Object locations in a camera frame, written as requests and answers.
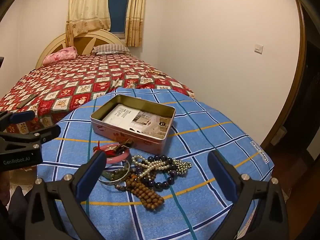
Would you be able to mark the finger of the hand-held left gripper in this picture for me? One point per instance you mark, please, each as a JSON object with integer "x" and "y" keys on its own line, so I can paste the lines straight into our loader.
{"x": 37, "y": 136}
{"x": 22, "y": 117}

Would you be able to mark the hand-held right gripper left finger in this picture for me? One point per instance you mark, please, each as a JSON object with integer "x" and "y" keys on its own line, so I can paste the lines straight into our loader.
{"x": 90, "y": 176}

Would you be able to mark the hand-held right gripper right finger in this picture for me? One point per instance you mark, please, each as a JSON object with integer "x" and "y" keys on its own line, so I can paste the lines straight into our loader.
{"x": 222, "y": 177}

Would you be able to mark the silver bangle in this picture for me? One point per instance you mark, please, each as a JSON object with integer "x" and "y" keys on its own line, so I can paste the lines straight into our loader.
{"x": 112, "y": 182}

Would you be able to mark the pink bangle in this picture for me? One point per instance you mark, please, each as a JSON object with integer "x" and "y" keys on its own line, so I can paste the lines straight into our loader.
{"x": 120, "y": 157}

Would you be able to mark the pink tin box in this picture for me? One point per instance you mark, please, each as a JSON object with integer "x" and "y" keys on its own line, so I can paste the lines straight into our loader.
{"x": 140, "y": 140}

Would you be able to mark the dark remote control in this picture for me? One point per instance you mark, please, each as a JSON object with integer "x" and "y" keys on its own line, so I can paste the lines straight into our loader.
{"x": 26, "y": 101}

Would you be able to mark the blue plaid cloth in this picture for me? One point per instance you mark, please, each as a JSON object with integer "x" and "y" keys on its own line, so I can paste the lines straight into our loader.
{"x": 200, "y": 130}

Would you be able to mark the red patchwork bedspread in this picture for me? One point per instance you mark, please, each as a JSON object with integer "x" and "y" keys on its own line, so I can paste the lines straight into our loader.
{"x": 75, "y": 80}

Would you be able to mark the white booklet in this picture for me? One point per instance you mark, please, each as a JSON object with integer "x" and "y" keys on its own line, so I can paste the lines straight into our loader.
{"x": 117, "y": 116}

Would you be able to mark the pink pillow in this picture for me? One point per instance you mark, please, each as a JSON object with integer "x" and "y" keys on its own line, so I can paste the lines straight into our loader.
{"x": 60, "y": 55}

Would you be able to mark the printed leaflet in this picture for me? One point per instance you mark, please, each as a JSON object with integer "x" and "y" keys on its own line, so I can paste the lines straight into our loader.
{"x": 155, "y": 125}

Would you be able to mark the cream wooden headboard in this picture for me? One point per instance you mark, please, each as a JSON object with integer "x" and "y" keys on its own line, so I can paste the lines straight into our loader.
{"x": 60, "y": 42}

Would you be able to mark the striped pillow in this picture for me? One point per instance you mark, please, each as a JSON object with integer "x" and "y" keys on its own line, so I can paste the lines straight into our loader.
{"x": 112, "y": 48}

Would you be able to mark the wide beige curtain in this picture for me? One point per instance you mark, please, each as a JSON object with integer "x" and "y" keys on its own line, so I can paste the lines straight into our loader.
{"x": 87, "y": 10}

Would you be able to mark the window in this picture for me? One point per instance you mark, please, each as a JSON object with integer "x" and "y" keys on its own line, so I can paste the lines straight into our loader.
{"x": 118, "y": 10}

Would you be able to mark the narrow beige curtain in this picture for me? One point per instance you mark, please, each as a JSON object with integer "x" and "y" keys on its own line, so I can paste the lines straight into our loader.
{"x": 135, "y": 17}

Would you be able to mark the white light switch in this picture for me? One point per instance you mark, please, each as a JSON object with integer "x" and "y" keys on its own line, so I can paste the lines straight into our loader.
{"x": 258, "y": 48}

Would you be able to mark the brown door frame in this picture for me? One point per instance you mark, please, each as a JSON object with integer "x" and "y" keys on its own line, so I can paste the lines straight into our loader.
{"x": 298, "y": 67}

